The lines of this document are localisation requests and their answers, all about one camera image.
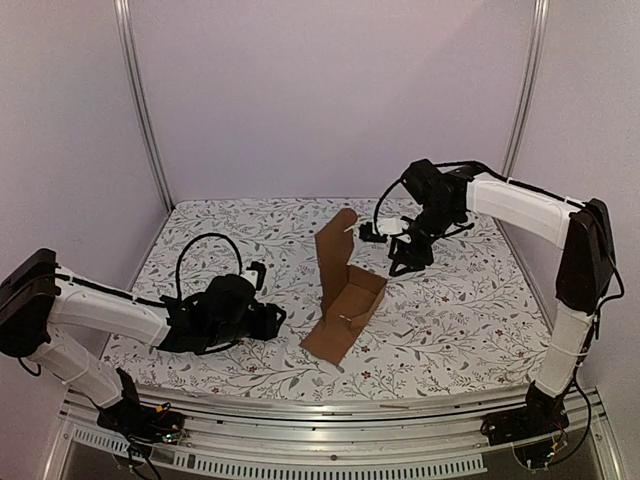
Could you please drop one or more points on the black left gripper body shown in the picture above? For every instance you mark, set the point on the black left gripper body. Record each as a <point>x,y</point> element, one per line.
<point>266,329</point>

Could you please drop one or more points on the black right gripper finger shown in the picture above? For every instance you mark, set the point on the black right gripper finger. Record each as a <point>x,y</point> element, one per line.
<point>400,267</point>
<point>398,249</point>

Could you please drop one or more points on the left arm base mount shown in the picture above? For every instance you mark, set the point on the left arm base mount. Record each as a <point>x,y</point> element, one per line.
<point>135,421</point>

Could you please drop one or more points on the left aluminium corner post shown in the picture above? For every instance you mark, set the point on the left aluminium corner post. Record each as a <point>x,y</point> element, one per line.
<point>136,85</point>

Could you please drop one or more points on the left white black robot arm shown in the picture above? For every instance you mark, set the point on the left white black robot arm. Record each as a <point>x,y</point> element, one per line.
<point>40,298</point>

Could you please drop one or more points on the aluminium front rail frame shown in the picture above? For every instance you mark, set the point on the aluminium front rail frame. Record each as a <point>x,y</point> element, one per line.
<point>419,438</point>

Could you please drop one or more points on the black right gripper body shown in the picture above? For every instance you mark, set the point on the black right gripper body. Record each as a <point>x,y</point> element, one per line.
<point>410,251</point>

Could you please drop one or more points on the floral patterned table mat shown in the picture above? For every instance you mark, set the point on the floral patterned table mat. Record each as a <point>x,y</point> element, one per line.
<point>467,323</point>

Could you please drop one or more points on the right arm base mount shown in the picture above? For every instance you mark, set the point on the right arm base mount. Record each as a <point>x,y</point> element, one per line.
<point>542,414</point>

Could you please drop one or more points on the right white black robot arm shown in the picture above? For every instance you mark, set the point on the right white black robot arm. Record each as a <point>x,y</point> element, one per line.
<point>448,193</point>

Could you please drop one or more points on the aluminium corner post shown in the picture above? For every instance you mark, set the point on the aluminium corner post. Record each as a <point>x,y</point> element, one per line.
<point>532,64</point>
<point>136,85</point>

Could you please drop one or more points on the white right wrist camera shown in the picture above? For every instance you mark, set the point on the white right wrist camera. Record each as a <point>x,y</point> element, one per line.
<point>384,229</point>

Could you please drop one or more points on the right aluminium corner post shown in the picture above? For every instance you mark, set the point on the right aluminium corner post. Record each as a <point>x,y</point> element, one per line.
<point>532,64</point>

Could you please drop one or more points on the brown cardboard box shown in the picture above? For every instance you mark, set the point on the brown cardboard box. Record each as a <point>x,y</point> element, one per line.
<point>350,294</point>

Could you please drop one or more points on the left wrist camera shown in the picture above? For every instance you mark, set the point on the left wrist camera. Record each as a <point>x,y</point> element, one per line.
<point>255,274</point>

